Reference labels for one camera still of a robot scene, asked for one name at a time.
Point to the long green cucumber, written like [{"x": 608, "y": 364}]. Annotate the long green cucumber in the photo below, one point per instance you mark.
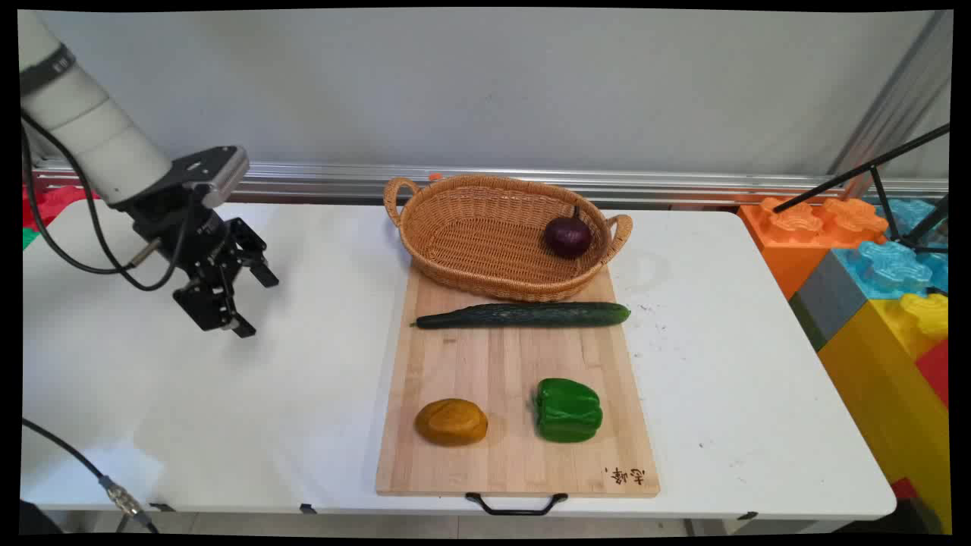
[{"x": 523, "y": 315}]

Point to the green foam mat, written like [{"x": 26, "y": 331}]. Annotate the green foam mat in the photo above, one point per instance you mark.
[{"x": 29, "y": 238}]

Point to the red foam mat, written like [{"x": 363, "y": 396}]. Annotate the red foam mat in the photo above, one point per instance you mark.
[{"x": 53, "y": 203}]

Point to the purple red onion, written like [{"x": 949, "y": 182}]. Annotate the purple red onion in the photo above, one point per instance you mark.
[{"x": 567, "y": 236}]

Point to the green bell pepper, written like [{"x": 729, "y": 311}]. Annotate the green bell pepper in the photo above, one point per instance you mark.
[{"x": 567, "y": 411}]

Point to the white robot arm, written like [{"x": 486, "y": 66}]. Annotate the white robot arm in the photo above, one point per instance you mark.
[{"x": 91, "y": 129}]

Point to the black tripod stand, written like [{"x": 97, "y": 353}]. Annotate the black tripod stand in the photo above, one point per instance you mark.
[{"x": 857, "y": 169}]

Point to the woven wicker basket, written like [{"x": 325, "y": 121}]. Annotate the woven wicker basket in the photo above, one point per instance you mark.
[{"x": 470, "y": 235}]

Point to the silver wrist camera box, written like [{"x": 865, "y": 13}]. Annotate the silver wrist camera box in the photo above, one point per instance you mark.
[{"x": 212, "y": 171}]

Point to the grey toy brick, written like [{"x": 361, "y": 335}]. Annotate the grey toy brick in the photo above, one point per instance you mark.
[{"x": 827, "y": 299}]

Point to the orange toy brick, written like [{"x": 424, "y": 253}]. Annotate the orange toy brick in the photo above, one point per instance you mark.
[{"x": 789, "y": 246}]

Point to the blue toy brick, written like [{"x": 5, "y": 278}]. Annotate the blue toy brick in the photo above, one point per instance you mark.
[
  {"x": 895, "y": 265},
  {"x": 910, "y": 212}
]

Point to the red toy brick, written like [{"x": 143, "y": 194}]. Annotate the red toy brick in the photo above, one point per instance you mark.
[{"x": 934, "y": 371}]

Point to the wooden cutting board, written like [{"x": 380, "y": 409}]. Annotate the wooden cutting board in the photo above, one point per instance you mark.
[{"x": 501, "y": 371}]

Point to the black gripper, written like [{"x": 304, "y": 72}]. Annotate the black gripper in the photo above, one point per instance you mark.
[{"x": 190, "y": 231}]

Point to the yellow toy brick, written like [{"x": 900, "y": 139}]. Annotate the yellow toy brick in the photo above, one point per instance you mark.
[{"x": 887, "y": 394}]

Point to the aluminium rail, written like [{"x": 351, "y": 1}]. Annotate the aluminium rail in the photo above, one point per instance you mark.
[{"x": 318, "y": 180}]

